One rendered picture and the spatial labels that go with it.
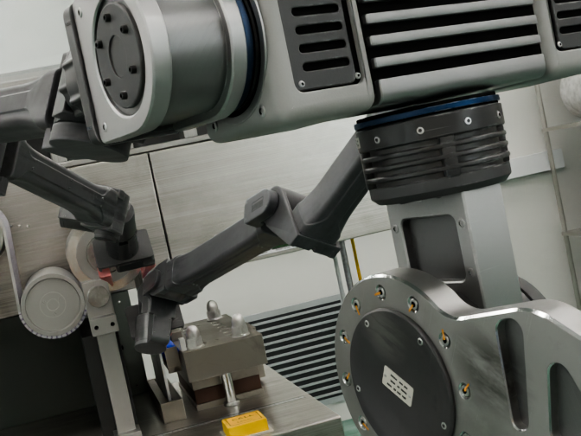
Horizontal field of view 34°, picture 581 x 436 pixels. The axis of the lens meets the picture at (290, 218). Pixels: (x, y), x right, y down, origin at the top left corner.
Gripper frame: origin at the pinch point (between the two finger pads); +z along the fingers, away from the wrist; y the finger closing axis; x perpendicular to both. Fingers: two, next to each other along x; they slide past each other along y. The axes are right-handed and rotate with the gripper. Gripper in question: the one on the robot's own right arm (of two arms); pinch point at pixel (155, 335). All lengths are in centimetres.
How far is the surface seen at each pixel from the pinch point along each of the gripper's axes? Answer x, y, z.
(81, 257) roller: 14.4, -10.7, -11.7
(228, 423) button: -25.6, 7.2, -15.0
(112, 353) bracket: -3.8, -9.0, -5.4
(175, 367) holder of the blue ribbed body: -6.7, 2.3, 2.5
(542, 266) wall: 89, 222, 254
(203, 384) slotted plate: -10.5, 7.2, 5.8
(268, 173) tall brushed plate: 38, 36, 13
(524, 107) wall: 160, 230, 212
